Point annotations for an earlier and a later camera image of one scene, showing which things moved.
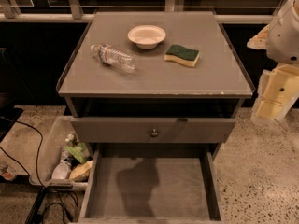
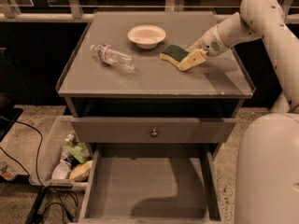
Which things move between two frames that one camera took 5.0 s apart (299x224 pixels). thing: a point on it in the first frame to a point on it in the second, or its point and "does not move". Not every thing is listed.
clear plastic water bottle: (121, 61) does not move
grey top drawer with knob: (154, 130) does not move
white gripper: (284, 39) to (209, 41)
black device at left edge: (8, 115) does not move
